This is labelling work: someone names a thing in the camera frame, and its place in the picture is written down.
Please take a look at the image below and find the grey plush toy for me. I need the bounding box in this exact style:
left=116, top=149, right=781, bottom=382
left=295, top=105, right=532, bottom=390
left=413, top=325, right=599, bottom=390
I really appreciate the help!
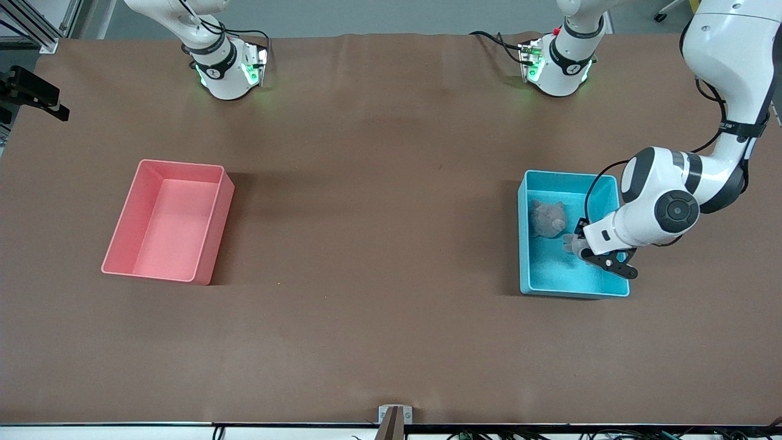
left=562, top=232, right=591, bottom=258
left=529, top=199, right=568, bottom=239

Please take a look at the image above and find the right arm base connector plate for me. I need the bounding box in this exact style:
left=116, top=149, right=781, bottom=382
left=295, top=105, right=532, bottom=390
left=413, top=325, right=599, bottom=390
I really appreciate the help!
left=240, top=44, right=270, bottom=87

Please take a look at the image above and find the left arm base connector plate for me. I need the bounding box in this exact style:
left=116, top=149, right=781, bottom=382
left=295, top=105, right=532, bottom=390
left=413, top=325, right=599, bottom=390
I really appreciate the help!
left=518, top=38, right=546, bottom=84

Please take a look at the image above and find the blue plastic box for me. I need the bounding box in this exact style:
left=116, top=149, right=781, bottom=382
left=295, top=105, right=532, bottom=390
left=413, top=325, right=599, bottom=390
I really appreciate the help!
left=517, top=169, right=630, bottom=299

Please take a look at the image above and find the pink plastic box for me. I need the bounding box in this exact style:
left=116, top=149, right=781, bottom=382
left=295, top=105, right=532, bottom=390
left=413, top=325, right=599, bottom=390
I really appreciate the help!
left=101, top=159, right=236, bottom=287

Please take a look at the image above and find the brown table cover sheet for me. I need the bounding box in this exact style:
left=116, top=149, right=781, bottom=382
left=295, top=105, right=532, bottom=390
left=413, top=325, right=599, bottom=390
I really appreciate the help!
left=0, top=32, right=782, bottom=426

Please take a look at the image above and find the white office chair leg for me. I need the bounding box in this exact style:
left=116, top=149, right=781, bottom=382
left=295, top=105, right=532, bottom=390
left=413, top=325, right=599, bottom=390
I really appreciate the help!
left=654, top=0, right=689, bottom=24

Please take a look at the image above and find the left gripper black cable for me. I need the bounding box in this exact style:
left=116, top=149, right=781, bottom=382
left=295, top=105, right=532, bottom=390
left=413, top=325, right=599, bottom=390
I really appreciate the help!
left=583, top=160, right=631, bottom=224

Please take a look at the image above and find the aluminium frame profile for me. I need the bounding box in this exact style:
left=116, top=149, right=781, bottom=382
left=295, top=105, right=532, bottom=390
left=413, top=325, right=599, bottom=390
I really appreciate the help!
left=0, top=0, right=83, bottom=53

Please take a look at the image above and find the left arm base black cable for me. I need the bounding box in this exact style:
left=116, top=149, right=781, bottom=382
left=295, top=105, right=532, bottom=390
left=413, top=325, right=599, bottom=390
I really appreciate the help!
left=469, top=31, right=526, bottom=65

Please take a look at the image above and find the arm base black cable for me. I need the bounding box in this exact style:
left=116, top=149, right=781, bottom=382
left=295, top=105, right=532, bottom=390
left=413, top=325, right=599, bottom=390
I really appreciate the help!
left=469, top=31, right=526, bottom=65
left=229, top=29, right=272, bottom=62

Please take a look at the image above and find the right arm base black cable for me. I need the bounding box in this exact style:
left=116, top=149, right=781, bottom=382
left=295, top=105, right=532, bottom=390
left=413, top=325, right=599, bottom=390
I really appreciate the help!
left=229, top=29, right=272, bottom=62

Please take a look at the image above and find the small metal edge bracket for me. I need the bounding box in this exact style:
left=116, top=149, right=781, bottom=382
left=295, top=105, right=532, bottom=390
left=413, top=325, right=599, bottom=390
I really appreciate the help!
left=378, top=405, right=413, bottom=425

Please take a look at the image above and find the brown camera post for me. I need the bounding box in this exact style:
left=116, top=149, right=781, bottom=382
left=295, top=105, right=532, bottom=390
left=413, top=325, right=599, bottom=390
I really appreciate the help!
left=374, top=408, right=405, bottom=440

